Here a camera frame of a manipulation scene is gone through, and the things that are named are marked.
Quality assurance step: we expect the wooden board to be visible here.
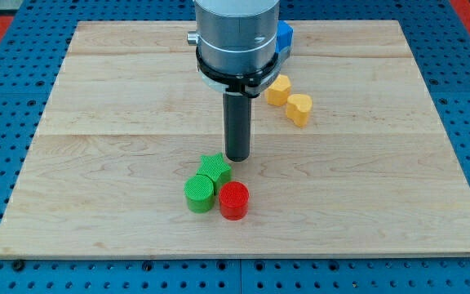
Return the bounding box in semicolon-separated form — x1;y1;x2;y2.
0;20;470;260

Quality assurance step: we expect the green cylinder block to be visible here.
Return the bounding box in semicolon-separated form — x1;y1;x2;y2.
184;175;215;213

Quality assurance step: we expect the blue block behind arm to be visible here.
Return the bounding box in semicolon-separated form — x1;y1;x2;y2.
275;20;294;53

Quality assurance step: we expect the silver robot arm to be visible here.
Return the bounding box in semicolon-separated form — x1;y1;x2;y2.
188;0;280;98

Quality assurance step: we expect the green star block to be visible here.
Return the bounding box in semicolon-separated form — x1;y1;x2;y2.
197;153;232;195

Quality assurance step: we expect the yellow heart block rear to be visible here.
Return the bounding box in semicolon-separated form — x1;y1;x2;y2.
264;74;291;106

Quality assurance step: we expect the yellow heart block front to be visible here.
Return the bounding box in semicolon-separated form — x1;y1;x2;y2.
286;94;313;127

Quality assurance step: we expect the red cylinder block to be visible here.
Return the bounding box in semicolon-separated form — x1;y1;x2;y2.
219;181;250;221

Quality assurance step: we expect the yellow heart block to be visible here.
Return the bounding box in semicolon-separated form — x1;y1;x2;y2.
264;74;291;106
286;94;313;127

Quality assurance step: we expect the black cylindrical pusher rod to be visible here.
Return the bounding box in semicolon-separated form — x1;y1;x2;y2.
223;93;251;162

